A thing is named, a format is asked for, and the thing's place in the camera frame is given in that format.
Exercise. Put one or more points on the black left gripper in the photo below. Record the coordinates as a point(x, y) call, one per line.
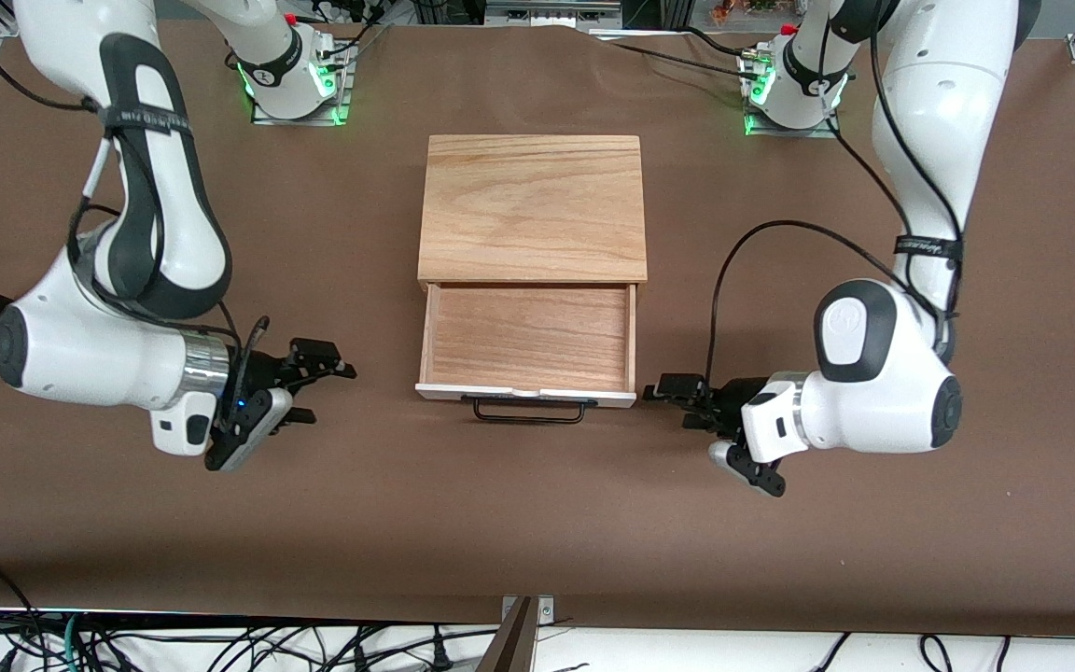
point(739, 398)

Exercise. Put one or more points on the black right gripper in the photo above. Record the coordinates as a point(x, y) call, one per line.
point(262, 374)

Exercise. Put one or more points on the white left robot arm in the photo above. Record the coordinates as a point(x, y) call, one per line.
point(873, 411)

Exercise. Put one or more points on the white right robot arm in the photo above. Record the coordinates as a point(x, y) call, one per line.
point(80, 355)

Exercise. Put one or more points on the wooden drawer cabinet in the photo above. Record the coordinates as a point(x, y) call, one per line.
point(533, 205)

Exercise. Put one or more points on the brown paper table cover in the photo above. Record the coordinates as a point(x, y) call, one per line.
point(537, 523)

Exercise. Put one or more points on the grey equipment box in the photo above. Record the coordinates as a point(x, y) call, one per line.
point(551, 14)

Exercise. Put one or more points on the small metal bracket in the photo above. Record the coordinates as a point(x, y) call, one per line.
point(547, 609)

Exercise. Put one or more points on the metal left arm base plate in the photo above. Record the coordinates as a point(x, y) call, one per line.
point(780, 132)

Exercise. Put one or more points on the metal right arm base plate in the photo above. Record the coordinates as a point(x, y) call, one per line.
point(342, 103)

